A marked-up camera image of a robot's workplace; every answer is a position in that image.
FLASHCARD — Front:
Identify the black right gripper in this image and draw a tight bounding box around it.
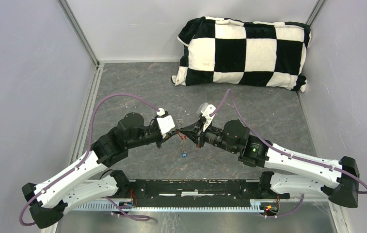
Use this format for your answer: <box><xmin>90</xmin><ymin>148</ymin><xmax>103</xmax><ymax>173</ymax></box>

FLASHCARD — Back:
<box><xmin>180</xmin><ymin>118</ymin><xmax>238</xmax><ymax>154</ymax></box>

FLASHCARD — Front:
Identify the red tag key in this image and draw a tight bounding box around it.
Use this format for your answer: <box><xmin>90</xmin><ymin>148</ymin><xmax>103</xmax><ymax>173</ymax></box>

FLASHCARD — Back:
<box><xmin>177</xmin><ymin>131</ymin><xmax>187</xmax><ymax>141</ymax></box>

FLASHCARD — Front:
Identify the silver metal key holder plate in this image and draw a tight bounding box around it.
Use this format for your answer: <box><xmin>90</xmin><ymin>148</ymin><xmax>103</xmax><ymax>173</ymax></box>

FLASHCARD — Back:
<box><xmin>177</xmin><ymin>119</ymin><xmax>187</xmax><ymax>154</ymax></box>

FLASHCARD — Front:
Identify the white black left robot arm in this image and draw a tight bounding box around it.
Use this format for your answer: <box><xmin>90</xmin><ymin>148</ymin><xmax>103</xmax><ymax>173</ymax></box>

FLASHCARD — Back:
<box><xmin>21</xmin><ymin>113</ymin><xmax>175</xmax><ymax>229</ymax></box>

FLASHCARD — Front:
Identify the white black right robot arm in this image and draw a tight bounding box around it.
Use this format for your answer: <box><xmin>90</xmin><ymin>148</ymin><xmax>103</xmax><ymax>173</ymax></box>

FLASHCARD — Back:
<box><xmin>178</xmin><ymin>120</ymin><xmax>360</xmax><ymax>208</ymax></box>

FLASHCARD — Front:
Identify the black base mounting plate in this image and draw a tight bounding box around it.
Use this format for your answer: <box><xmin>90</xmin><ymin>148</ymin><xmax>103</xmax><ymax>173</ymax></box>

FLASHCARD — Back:
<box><xmin>112</xmin><ymin>179</ymin><xmax>290</xmax><ymax>207</ymax></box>

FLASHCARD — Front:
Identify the black white checkered pillow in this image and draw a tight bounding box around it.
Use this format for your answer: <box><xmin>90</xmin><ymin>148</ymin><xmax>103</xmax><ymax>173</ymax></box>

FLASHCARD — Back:
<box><xmin>171</xmin><ymin>17</ymin><xmax>311</xmax><ymax>92</ymax></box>

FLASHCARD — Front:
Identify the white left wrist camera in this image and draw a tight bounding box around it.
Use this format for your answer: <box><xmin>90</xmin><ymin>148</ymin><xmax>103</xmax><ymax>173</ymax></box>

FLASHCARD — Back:
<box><xmin>156</xmin><ymin>108</ymin><xmax>176</xmax><ymax>135</ymax></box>

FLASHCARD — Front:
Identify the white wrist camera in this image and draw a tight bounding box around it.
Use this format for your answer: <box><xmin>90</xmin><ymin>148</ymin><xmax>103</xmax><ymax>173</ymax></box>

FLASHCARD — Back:
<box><xmin>197</xmin><ymin>102</ymin><xmax>216</xmax><ymax>132</ymax></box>
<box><xmin>156</xmin><ymin>108</ymin><xmax>176</xmax><ymax>135</ymax></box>

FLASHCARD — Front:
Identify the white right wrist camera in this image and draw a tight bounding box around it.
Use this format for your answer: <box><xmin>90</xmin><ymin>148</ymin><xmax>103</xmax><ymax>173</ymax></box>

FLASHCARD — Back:
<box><xmin>197</xmin><ymin>102</ymin><xmax>216</xmax><ymax>132</ymax></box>

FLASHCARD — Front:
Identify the aluminium frame rail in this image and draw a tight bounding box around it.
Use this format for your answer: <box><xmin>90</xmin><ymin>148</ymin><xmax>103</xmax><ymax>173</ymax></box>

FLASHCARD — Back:
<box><xmin>50</xmin><ymin>179</ymin><xmax>342</xmax><ymax>202</ymax></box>

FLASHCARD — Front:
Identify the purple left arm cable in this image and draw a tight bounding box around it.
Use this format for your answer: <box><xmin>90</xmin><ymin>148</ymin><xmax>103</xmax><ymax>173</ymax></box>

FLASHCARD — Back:
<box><xmin>18</xmin><ymin>93</ymin><xmax>165</xmax><ymax>227</ymax></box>

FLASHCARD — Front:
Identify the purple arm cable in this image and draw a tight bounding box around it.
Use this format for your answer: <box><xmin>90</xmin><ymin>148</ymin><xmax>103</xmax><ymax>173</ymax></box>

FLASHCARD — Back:
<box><xmin>18</xmin><ymin>93</ymin><xmax>165</xmax><ymax>227</ymax></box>
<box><xmin>209</xmin><ymin>89</ymin><xmax>367</xmax><ymax>218</ymax></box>

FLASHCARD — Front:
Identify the white toothed cable duct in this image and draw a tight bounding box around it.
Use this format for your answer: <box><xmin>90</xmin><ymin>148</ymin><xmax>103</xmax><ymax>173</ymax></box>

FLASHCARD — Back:
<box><xmin>73</xmin><ymin>200</ymin><xmax>264</xmax><ymax>213</ymax></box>

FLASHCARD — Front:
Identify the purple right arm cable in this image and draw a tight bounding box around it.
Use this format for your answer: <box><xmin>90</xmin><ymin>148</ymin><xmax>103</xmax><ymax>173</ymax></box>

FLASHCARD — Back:
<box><xmin>209</xmin><ymin>89</ymin><xmax>367</xmax><ymax>218</ymax></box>

